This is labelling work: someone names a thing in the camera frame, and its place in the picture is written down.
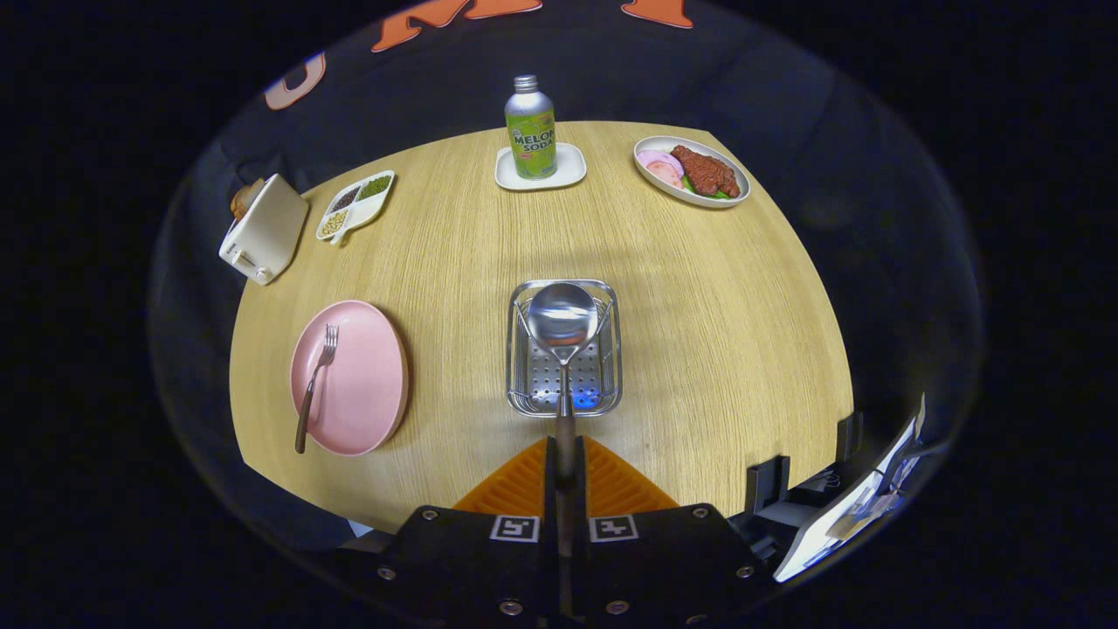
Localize pink round plate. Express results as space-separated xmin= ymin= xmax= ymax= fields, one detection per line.
xmin=289 ymin=300 xmax=410 ymax=457

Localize wooden handle metal spoon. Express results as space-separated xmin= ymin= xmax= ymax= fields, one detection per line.
xmin=528 ymin=281 xmax=601 ymax=560

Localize brown meat patty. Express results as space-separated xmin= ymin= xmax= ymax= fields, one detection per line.
xmin=671 ymin=144 xmax=742 ymax=198

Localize brown toast slice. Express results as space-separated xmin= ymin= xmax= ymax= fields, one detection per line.
xmin=231 ymin=178 xmax=266 ymax=219

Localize white square coaster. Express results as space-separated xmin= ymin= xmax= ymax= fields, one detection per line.
xmin=494 ymin=142 xmax=588 ymax=191

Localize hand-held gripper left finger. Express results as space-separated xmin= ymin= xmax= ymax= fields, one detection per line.
xmin=371 ymin=437 xmax=560 ymax=629

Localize black bracket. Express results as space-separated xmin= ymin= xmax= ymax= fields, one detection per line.
xmin=836 ymin=411 xmax=865 ymax=464

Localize white divided snack dish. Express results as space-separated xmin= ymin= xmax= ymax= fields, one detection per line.
xmin=315 ymin=169 xmax=396 ymax=245

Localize metal wire basket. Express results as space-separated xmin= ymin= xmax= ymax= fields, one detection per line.
xmin=506 ymin=279 xmax=623 ymax=417

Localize wooden handle metal fork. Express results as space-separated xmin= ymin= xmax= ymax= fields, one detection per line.
xmin=294 ymin=324 xmax=340 ymax=454

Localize pink ham slices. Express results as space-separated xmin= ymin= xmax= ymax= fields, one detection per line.
xmin=636 ymin=149 xmax=685 ymax=189

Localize white toaster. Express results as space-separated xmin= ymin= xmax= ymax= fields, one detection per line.
xmin=218 ymin=173 xmax=310 ymax=287

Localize pale cloth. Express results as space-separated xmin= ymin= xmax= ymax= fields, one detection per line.
xmin=348 ymin=519 xmax=396 ymax=553

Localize green label metal bottle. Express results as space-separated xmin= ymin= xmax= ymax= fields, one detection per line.
xmin=505 ymin=74 xmax=558 ymax=180

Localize white oval food plate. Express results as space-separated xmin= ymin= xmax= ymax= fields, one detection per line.
xmin=633 ymin=135 xmax=752 ymax=209

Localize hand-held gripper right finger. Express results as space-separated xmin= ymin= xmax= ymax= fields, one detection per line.
xmin=575 ymin=437 xmax=776 ymax=629

